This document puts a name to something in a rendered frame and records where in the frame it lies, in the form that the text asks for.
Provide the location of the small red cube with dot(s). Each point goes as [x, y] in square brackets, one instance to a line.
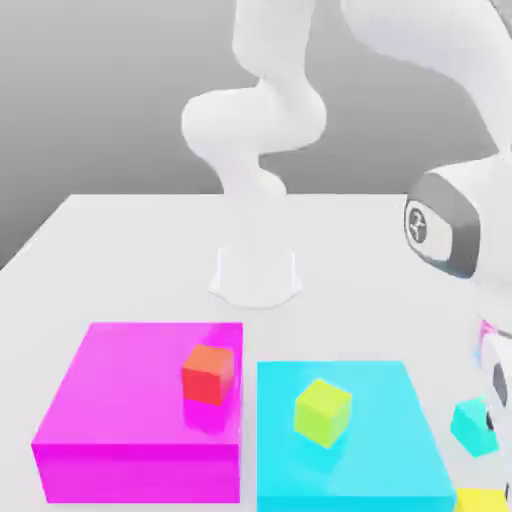
[204, 384]

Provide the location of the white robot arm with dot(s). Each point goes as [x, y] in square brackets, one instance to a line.
[256, 120]

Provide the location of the small lime green cube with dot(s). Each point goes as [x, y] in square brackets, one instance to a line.
[320, 416]

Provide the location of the large cyan box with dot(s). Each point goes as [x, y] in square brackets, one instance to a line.
[384, 460]

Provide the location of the small teal cube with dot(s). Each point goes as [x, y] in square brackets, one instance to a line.
[470, 430]

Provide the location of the small yellow cube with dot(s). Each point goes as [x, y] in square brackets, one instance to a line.
[480, 502]

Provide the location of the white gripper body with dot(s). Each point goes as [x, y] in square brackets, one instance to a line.
[502, 352]

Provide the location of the large magenta box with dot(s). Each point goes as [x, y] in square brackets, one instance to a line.
[120, 392]

